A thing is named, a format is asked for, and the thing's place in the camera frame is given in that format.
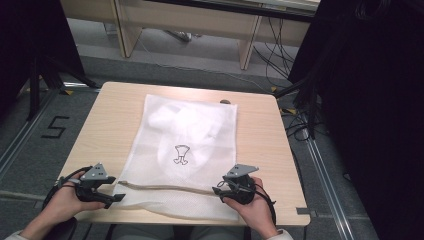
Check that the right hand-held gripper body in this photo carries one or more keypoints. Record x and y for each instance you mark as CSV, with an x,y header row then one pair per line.
x,y
243,188

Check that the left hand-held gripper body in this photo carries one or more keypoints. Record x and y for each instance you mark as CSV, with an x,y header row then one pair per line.
x,y
90,190

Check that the white mesh laundry bag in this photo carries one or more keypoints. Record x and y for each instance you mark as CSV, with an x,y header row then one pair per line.
x,y
186,196

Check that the person's left hand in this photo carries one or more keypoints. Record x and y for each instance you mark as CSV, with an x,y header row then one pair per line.
x,y
65,203

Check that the person's right hand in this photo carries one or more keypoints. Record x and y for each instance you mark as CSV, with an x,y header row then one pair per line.
x,y
256,213

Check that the person's grey trousers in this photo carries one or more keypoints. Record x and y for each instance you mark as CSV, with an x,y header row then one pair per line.
x,y
143,233

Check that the dark chair part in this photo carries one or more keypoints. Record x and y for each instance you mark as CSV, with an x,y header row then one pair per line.
x,y
63,230

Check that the white garment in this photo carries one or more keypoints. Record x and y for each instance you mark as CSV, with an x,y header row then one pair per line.
x,y
196,126

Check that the grey tape piece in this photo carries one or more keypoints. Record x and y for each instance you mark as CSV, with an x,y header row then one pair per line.
x,y
305,211

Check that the small dark round object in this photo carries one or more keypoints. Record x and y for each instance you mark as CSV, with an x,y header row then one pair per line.
x,y
225,101

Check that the black metal stand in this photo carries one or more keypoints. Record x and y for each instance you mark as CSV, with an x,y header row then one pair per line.
x,y
311,110
33,90

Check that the black curtain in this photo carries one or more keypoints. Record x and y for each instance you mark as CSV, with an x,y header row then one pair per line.
x,y
373,110
30,40

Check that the grey power strip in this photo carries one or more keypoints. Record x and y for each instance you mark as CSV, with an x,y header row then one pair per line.
x,y
181,35

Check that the light wooden desk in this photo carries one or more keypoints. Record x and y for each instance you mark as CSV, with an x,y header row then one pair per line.
x,y
186,20

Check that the metal floor rail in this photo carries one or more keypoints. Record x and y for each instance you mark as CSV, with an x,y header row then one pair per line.
x,y
25,133
328,186

